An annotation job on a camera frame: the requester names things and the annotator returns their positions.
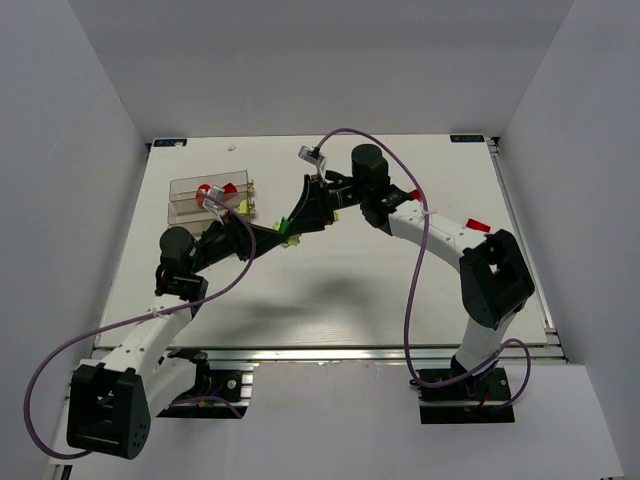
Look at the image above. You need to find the aluminium table frame rail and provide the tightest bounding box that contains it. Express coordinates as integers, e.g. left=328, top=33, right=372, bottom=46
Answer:
left=92, top=344, right=566, bottom=366

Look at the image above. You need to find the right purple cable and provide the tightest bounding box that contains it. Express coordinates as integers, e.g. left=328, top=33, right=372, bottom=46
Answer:
left=313, top=127, right=531, bottom=404

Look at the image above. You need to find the left blue corner label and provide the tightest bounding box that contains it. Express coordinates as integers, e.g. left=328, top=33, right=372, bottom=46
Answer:
left=152, top=138, right=188, bottom=148

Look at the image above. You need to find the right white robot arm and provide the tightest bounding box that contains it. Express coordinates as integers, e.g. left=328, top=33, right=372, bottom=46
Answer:
left=279, top=144, right=535, bottom=388

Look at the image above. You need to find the red rectangular lego brick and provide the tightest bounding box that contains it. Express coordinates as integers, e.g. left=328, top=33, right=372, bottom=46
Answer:
left=466, top=218, right=491, bottom=233

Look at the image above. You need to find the lime rounded lego brick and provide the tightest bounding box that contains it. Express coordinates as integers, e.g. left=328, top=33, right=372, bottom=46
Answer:
left=237, top=200, right=250, bottom=217

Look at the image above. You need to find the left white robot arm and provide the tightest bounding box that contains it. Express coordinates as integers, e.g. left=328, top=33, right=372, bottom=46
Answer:
left=66, top=214, right=289, bottom=459

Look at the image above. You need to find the red flower lego piece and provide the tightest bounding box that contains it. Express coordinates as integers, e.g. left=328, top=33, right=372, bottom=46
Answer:
left=195, top=184, right=215, bottom=209

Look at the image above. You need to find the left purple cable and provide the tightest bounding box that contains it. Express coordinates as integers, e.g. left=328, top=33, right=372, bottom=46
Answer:
left=24, top=193, right=258, bottom=460

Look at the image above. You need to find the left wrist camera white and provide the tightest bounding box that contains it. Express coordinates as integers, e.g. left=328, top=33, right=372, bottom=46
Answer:
left=205, top=185, right=224, bottom=212

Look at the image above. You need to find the blue corner label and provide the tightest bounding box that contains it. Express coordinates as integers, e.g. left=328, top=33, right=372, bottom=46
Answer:
left=152, top=138, right=188, bottom=148
left=449, top=134, right=485, bottom=143

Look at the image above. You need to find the purple cable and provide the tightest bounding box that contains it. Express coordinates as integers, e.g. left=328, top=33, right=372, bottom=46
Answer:
left=24, top=193, right=258, bottom=460
left=313, top=127, right=531, bottom=404

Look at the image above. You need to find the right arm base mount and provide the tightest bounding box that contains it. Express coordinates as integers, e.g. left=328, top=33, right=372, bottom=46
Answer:
left=409, top=367, right=515, bottom=425

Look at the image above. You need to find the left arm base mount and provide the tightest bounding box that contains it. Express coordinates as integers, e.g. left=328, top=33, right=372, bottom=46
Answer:
left=158, top=349, right=250, bottom=419

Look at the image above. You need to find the small red square lego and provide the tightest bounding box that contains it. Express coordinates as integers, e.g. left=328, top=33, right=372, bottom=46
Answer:
left=222, top=183, right=238, bottom=196

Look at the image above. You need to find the red green yellow lego stack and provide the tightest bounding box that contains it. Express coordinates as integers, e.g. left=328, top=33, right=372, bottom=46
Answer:
left=273, top=217, right=301, bottom=248

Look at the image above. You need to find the right blue corner label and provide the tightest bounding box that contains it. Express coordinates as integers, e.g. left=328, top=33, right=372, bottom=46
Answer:
left=449, top=134, right=485, bottom=143

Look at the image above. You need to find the clear three-slot container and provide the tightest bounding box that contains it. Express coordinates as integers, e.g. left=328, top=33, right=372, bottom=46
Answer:
left=167, top=170, right=255, bottom=238

